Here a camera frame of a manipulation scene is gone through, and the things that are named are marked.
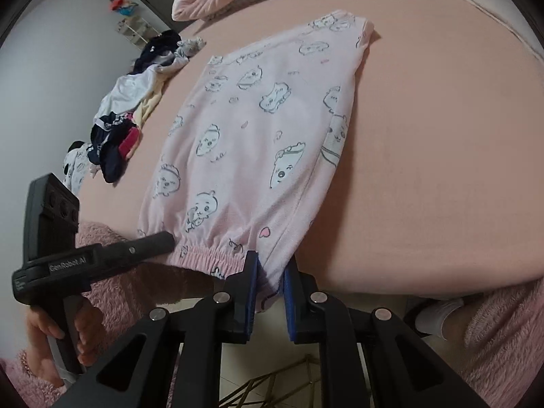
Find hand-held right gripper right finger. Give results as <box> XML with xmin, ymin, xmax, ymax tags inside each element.
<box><xmin>283</xmin><ymin>254</ymin><xmax>490</xmax><ymax>408</ymax></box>

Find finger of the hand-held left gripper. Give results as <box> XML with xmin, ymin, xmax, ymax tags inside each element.
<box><xmin>99</xmin><ymin>231</ymin><xmax>177</xmax><ymax>271</ymax></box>

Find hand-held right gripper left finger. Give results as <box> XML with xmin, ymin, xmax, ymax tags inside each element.
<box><xmin>63</xmin><ymin>251</ymin><xmax>260</xmax><ymax>408</ymax></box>

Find pink printed pants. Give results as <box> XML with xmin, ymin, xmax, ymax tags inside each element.
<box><xmin>136</xmin><ymin>8</ymin><xmax>375</xmax><ymax>312</ymax></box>

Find person's left forearm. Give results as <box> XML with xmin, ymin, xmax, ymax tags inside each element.
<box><xmin>0</xmin><ymin>345</ymin><xmax>61</xmax><ymax>408</ymax></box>

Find person's left hand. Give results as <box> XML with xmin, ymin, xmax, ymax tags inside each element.
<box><xmin>25</xmin><ymin>301</ymin><xmax>103</xmax><ymax>388</ymax></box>

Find dark navy shorts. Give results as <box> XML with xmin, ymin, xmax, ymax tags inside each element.
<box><xmin>87</xmin><ymin>112</ymin><xmax>139</xmax><ymax>184</ymax></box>

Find black white printed plush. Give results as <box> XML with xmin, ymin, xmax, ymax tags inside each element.
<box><xmin>62</xmin><ymin>140</ymin><xmax>92</xmax><ymax>197</ymax></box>

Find bright pink garment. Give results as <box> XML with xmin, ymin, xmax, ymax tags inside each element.
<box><xmin>118</xmin><ymin>127</ymin><xmax>141</xmax><ymax>160</ymax></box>

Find cream garment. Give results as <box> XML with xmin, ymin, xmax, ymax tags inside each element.
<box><xmin>131</xmin><ymin>75</ymin><xmax>167</xmax><ymax>129</ymax></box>

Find navy garment white stripes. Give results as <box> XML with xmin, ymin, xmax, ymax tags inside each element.
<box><xmin>131</xmin><ymin>30</ymin><xmax>184</xmax><ymax>75</ymax></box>

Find grey white patterned cloth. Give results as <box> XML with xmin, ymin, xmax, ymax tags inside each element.
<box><xmin>172</xmin><ymin>37</ymin><xmax>207</xmax><ymax>58</ymax></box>

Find pink sheet bed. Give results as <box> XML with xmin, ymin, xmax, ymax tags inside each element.
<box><xmin>79</xmin><ymin>0</ymin><xmax>544</xmax><ymax>307</ymax></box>

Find person's pink fuzzy clothing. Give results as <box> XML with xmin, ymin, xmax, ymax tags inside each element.
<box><xmin>0</xmin><ymin>220</ymin><xmax>544</xmax><ymax>408</ymax></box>

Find white shelf rack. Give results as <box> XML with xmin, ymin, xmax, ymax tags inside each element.
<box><xmin>116</xmin><ymin>14</ymin><xmax>150</xmax><ymax>50</ymax></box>

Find red blue plush toy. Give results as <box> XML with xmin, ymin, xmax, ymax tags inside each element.
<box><xmin>108</xmin><ymin>0</ymin><xmax>139</xmax><ymax>18</ymax></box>

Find gold wire frame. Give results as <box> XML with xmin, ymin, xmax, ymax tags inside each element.
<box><xmin>217</xmin><ymin>353</ymin><xmax>324</xmax><ymax>408</ymax></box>

